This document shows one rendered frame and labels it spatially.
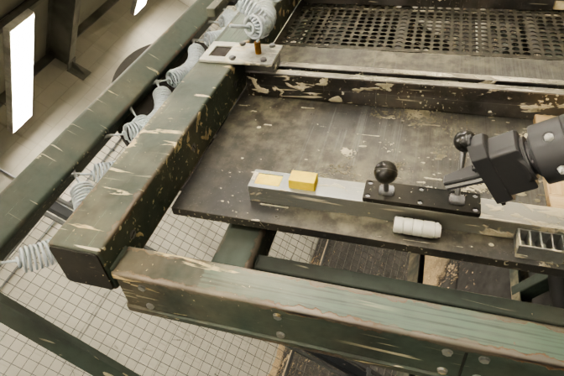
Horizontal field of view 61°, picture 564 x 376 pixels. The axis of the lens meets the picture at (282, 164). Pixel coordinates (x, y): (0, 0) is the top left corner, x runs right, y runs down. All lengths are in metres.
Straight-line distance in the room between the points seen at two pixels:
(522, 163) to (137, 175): 0.64
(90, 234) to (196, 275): 0.19
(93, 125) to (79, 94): 5.15
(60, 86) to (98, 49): 0.85
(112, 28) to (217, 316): 6.91
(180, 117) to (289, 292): 0.47
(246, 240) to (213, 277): 0.17
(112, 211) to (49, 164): 0.62
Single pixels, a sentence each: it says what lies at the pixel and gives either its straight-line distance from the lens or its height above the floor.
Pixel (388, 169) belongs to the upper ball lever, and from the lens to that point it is 0.77.
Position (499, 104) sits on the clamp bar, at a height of 1.30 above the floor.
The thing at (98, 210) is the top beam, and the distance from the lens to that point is 0.88.
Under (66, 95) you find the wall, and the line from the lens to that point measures 6.69.
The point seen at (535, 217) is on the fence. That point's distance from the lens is 0.91.
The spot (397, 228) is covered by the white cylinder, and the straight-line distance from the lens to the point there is 0.87.
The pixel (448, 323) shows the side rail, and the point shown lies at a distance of 0.73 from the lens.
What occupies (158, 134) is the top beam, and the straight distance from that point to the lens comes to 1.01.
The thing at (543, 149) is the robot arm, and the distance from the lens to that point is 0.73.
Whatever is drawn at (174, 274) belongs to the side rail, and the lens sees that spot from 0.80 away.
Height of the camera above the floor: 1.78
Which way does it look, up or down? 7 degrees down
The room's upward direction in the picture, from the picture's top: 59 degrees counter-clockwise
